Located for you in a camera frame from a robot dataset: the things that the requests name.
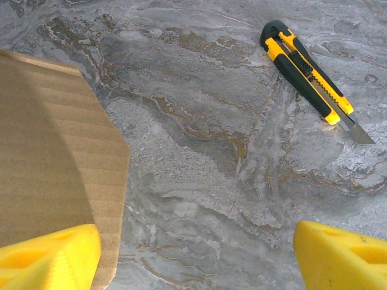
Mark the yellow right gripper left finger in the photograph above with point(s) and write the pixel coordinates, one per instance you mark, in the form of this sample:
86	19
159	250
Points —
75	266

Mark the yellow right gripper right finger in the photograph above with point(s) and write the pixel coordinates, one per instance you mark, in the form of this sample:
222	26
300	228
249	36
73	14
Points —
320	266

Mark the brown cardboard box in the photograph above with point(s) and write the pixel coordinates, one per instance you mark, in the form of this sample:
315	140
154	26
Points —
45	151

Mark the yellow black utility knife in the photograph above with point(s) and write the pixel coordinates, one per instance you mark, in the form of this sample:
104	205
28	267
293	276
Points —
297	68

